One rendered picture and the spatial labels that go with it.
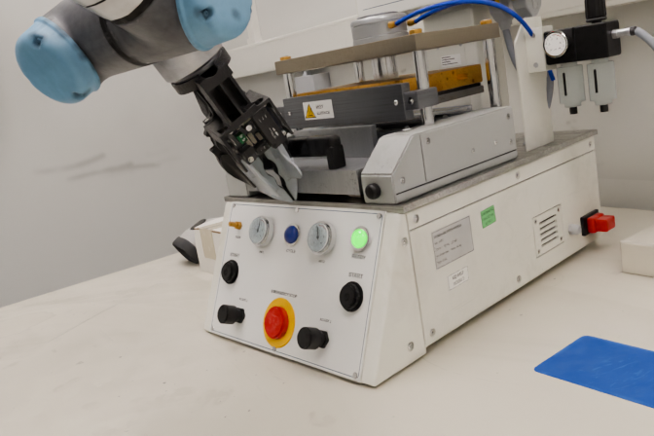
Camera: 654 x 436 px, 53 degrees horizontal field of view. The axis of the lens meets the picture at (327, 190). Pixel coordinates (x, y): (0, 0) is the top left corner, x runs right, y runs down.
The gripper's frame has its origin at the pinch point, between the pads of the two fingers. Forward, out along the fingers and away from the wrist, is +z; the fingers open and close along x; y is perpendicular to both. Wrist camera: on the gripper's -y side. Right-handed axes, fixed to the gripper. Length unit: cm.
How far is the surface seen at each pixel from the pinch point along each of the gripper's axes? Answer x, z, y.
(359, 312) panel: -4.2, 8.3, 17.4
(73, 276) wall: -51, 45, -138
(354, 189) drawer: 4.9, 0.1, 10.6
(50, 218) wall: -44, 26, -142
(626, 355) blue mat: 12.8, 22.1, 34.5
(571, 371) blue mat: 7.3, 19.3, 33.2
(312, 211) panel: 0.5, 2.3, 4.5
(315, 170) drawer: 3.7, -1.7, 4.3
